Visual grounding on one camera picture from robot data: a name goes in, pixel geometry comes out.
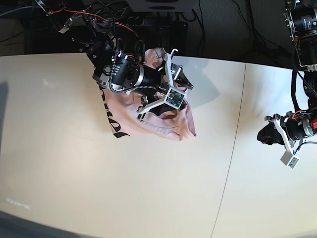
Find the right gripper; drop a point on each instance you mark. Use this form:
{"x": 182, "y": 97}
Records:
{"x": 150, "y": 75}

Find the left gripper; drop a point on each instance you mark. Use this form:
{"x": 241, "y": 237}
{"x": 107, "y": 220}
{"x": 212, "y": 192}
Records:
{"x": 290, "y": 130}

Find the pink T-shirt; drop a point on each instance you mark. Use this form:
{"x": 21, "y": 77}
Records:
{"x": 121, "y": 110}

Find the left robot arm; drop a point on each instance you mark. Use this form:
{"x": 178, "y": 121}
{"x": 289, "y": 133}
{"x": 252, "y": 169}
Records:
{"x": 301, "y": 17}

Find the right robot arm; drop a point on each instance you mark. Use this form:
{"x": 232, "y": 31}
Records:
{"x": 102, "y": 49}

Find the black power adapter box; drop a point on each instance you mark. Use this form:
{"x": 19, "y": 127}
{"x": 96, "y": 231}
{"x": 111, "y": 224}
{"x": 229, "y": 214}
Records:
{"x": 179, "y": 29}

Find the black power strip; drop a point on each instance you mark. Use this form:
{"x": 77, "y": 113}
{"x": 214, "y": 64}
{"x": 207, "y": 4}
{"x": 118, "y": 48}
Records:
{"x": 135, "y": 20}

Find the white box with oval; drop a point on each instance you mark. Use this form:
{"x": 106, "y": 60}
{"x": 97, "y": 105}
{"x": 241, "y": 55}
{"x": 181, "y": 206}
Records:
{"x": 161, "y": 5}

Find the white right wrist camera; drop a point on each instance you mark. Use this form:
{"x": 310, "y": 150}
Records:
{"x": 174, "y": 97}

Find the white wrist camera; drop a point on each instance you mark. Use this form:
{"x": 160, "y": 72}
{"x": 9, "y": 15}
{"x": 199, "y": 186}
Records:
{"x": 289, "y": 159}
{"x": 174, "y": 97}

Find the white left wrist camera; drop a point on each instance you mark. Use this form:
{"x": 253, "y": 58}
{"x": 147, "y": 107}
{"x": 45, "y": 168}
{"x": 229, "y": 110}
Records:
{"x": 289, "y": 159}

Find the aluminium table leg post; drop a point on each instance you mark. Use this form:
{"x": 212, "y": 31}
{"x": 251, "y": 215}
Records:
{"x": 164, "y": 37}

